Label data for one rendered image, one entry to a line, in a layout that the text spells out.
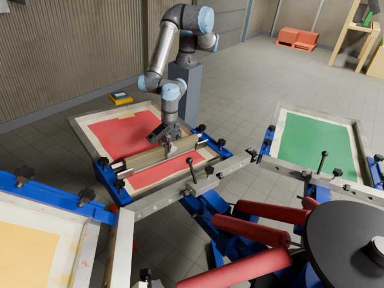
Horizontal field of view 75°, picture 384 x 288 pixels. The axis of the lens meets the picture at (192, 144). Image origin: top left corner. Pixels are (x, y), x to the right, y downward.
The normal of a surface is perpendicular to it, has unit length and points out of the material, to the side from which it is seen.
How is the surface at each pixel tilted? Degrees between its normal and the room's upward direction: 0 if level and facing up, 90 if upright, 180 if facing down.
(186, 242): 0
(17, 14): 90
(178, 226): 0
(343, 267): 0
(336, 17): 90
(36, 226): 32
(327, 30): 90
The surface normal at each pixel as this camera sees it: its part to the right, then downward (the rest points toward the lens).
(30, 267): 0.60, -0.68
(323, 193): 0.09, -0.80
